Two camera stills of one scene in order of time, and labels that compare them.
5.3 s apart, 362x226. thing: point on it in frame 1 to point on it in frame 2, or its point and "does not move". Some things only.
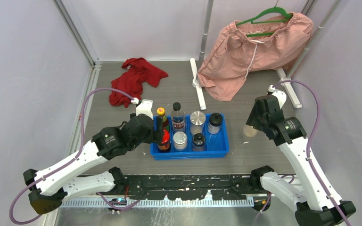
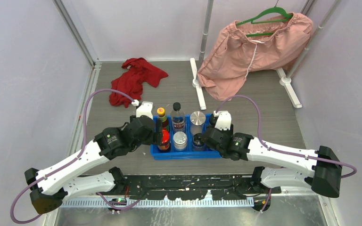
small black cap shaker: x=198 y=142 does not move
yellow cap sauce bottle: x=160 y=112 does not move
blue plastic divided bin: x=191 y=136 does not move
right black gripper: x=252 y=119 to x=229 y=133
